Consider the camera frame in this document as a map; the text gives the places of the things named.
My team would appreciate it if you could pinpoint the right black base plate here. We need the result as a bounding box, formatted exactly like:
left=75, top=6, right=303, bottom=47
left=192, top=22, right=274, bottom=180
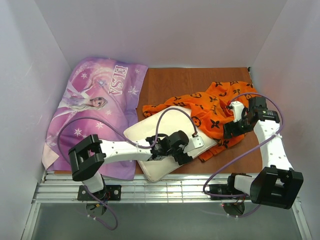
left=204, top=184, right=251, bottom=201

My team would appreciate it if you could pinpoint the purple Elsa printed cloth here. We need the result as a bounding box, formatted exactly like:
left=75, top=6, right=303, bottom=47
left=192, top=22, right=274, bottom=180
left=42, top=57, right=148, bottom=171

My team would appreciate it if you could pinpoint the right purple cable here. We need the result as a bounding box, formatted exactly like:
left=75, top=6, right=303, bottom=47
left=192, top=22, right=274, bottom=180
left=202, top=92, right=286, bottom=219

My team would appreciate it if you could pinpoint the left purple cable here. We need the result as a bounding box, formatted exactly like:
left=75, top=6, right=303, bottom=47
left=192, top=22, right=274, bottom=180
left=56, top=106, right=201, bottom=231

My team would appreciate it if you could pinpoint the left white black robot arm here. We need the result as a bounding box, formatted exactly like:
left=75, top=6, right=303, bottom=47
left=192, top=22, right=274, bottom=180
left=68, top=130, right=204, bottom=195

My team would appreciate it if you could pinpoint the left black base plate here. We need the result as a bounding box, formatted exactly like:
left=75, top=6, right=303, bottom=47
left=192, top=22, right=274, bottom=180
left=76, top=185, right=122, bottom=201

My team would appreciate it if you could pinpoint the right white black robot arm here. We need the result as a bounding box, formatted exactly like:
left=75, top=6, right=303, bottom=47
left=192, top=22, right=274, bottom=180
left=223, top=96, right=304, bottom=209

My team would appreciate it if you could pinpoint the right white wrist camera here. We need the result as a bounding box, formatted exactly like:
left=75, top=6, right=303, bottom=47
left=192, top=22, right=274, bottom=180
left=227, top=100, right=245, bottom=123

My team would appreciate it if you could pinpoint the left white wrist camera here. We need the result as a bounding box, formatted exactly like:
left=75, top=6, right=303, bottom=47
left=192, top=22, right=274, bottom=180
left=183, top=135, right=205, bottom=158

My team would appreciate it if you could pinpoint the orange black patterned pillowcase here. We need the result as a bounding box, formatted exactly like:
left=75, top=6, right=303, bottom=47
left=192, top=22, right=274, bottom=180
left=142, top=81, right=257, bottom=162

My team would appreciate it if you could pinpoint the purple cable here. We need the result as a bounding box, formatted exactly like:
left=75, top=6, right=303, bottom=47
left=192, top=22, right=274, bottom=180
left=56, top=106, right=201, bottom=231
left=202, top=92, right=286, bottom=219

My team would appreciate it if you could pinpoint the cream white pillow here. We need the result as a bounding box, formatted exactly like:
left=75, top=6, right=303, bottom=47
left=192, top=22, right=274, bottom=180
left=123, top=109, right=218, bottom=183

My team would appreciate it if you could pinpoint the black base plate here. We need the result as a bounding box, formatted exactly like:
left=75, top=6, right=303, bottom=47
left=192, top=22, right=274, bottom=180
left=76, top=185, right=122, bottom=201
left=204, top=184, right=251, bottom=201

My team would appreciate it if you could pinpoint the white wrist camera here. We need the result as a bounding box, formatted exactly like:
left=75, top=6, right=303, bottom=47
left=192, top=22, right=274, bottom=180
left=227, top=100, right=245, bottom=123
left=183, top=135, right=205, bottom=158

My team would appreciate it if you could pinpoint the aluminium rail frame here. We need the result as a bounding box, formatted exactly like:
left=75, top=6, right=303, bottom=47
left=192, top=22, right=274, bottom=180
left=22, top=173, right=312, bottom=240

